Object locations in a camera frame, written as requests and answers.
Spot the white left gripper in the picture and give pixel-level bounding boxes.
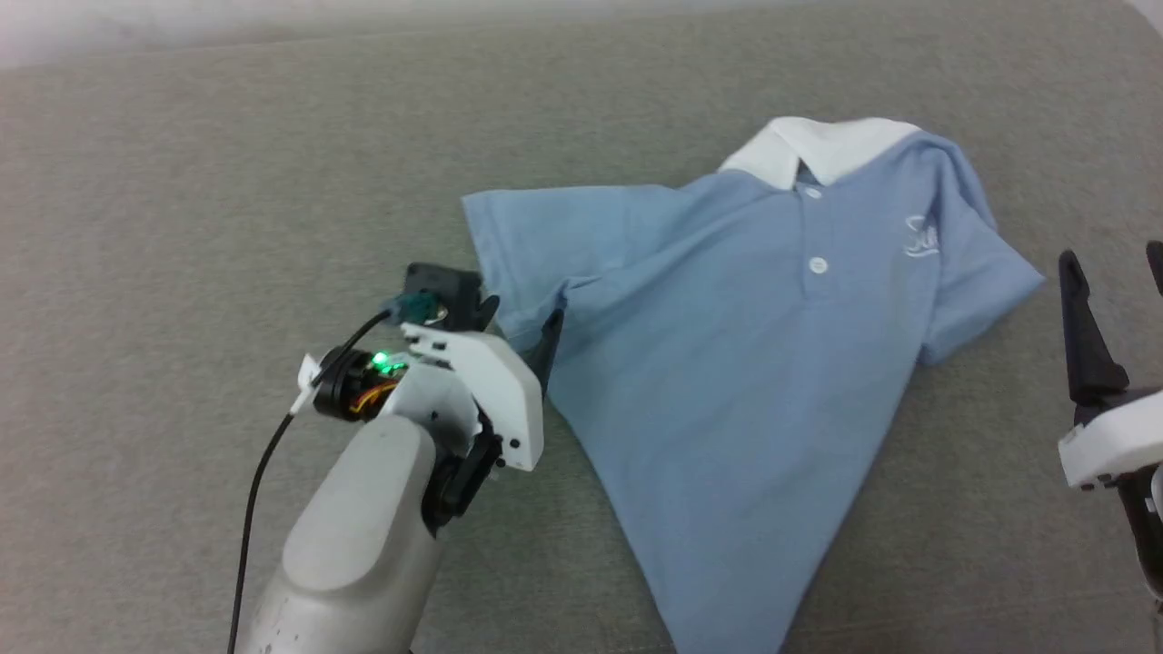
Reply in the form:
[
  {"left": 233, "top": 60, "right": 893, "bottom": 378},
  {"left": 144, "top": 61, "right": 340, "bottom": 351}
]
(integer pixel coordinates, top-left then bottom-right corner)
[{"left": 312, "top": 294, "right": 567, "bottom": 474}]

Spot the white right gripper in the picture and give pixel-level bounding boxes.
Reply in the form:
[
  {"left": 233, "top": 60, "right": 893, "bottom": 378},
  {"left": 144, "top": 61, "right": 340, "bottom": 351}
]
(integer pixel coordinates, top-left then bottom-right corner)
[{"left": 1058, "top": 239, "right": 1163, "bottom": 492}]

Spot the light blue polo shirt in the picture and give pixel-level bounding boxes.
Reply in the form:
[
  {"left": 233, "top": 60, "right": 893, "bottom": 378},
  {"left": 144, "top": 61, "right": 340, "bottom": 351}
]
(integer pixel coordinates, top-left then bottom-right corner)
[{"left": 461, "top": 115, "right": 1047, "bottom": 654}]

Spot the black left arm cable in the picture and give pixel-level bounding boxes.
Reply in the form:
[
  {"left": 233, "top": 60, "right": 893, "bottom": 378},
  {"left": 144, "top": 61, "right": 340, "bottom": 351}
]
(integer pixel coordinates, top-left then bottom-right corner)
[{"left": 224, "top": 289, "right": 448, "bottom": 654}]

